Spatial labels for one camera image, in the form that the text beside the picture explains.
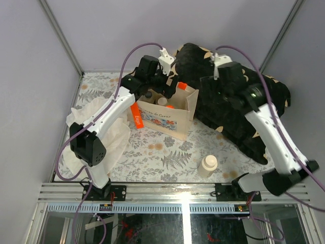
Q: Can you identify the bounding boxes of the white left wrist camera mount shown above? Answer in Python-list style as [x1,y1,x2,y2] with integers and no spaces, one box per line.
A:
[158,48,176,76]

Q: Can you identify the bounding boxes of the beige bottle with beige cap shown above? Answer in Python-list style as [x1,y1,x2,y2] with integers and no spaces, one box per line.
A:
[198,155,218,178]

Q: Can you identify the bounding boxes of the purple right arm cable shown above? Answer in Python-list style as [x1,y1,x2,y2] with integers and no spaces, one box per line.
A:
[214,45,325,213]

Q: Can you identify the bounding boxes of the clear bottle with black cap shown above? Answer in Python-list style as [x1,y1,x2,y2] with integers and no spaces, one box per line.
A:
[144,91,154,103]

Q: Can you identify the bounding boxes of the white crumpled cloth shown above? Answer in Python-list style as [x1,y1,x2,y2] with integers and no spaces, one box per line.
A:
[58,97,131,188]

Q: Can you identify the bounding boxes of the beige canvas tote bag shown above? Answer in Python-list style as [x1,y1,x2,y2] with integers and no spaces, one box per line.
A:
[127,82,199,141]

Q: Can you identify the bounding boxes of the aluminium mounting rail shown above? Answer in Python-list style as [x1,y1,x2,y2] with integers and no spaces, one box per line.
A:
[38,182,312,204]

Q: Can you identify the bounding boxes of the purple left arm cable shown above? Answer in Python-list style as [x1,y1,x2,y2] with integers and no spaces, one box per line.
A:
[54,42,166,181]

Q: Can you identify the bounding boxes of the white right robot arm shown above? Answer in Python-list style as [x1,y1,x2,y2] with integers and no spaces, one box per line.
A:
[200,62,319,201]

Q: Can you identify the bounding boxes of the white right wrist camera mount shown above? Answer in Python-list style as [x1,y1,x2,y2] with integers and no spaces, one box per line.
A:
[211,52,232,80]

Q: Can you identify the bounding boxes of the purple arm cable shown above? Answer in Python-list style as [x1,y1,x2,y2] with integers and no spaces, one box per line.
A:
[214,45,325,213]
[54,42,166,181]

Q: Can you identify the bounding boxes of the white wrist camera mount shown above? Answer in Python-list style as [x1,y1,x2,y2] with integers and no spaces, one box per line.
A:
[158,48,176,76]
[211,52,232,80]

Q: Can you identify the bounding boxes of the green bottle with cream cap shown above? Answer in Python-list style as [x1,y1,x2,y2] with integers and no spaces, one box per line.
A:
[157,97,168,106]

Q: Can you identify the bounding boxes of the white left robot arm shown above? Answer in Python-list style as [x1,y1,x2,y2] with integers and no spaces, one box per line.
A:
[70,54,178,201]

